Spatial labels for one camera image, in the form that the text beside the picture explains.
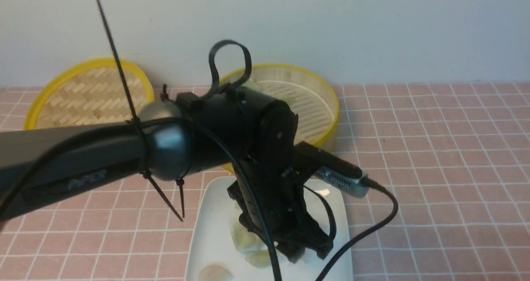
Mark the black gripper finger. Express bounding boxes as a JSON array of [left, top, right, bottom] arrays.
[[313, 229, 335, 260]]

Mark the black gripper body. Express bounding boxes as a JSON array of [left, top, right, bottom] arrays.
[[176, 86, 321, 248]]

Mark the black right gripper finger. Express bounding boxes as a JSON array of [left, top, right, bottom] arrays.
[[277, 239, 306, 264]]

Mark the pale dumpling steamer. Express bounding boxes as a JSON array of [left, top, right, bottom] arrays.
[[198, 264, 235, 281]]

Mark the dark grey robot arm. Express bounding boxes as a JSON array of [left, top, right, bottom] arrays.
[[1, 87, 336, 263]]

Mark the pale green dumpling bottom plate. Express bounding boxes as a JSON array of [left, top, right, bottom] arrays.
[[245, 250, 271, 268]]

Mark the green dumpling left of plate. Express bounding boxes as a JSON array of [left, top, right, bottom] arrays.
[[230, 221, 261, 253]]

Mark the white square plate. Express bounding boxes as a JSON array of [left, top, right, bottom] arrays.
[[184, 176, 351, 281]]

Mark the green dumpling steamer back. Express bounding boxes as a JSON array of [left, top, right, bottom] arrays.
[[242, 79, 263, 92]]

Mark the yellow rimmed bamboo steamer basket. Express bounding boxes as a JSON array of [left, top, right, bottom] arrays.
[[219, 63, 341, 174]]

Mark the yellow rimmed bamboo steamer lid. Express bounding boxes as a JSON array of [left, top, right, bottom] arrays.
[[23, 57, 131, 130]]

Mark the black camera cable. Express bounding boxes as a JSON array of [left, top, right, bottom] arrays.
[[195, 124, 399, 281]]

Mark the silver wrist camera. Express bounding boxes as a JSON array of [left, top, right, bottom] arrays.
[[293, 142, 369, 198]]

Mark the black cable tie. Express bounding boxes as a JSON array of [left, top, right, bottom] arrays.
[[95, 0, 184, 222]]

